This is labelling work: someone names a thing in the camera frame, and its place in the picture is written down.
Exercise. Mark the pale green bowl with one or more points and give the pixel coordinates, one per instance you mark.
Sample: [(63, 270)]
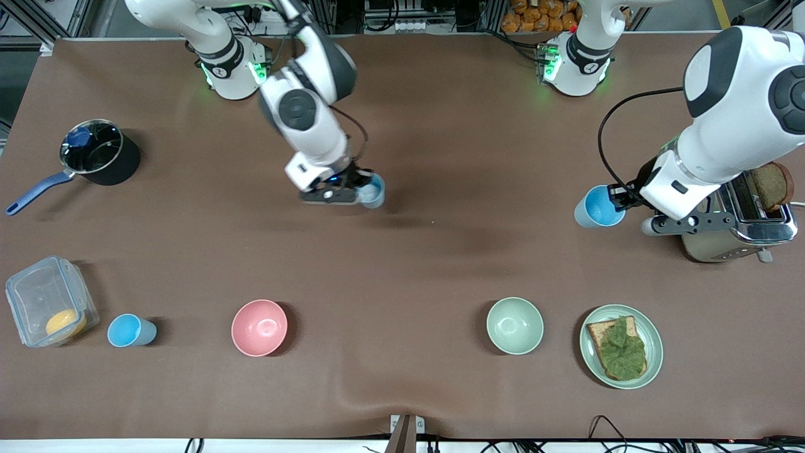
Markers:
[(514, 326)]

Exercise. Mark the white power strip with plugs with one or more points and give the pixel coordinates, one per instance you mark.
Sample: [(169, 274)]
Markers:
[(261, 14)]

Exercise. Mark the metal table edge bracket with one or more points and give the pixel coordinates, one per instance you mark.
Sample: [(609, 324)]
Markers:
[(402, 434)]

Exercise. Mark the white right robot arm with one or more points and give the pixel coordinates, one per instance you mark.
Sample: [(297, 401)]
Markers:
[(314, 126)]

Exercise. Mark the pale green plate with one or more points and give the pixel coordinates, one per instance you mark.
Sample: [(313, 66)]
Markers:
[(654, 343)]

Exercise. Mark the beige and chrome toaster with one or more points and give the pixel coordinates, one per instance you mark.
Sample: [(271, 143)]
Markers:
[(723, 245)]

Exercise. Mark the green lettuce leaf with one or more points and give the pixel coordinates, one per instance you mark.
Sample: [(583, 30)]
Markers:
[(622, 352)]

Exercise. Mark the glass lid with blue knob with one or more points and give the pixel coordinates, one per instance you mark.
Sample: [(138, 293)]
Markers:
[(94, 151)]

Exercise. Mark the pink bowl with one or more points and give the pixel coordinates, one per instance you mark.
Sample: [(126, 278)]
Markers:
[(259, 327)]

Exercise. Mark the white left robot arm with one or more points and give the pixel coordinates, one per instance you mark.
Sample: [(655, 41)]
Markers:
[(742, 132)]

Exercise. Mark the orange round food piece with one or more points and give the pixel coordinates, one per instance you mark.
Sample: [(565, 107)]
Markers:
[(66, 322)]

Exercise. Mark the square brown bread slice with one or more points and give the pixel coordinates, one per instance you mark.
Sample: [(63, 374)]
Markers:
[(597, 330)]

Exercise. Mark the blue plastic cup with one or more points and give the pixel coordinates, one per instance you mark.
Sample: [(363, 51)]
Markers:
[(376, 198), (129, 330), (594, 211)]

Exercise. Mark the clear plastic food container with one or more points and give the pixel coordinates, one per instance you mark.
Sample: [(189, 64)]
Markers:
[(38, 296)]

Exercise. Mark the bags of orange rolls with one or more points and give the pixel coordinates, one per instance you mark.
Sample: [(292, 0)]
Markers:
[(534, 16)]

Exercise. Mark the round-topped brown bread slice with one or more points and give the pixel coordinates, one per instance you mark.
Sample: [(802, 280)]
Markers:
[(770, 185)]

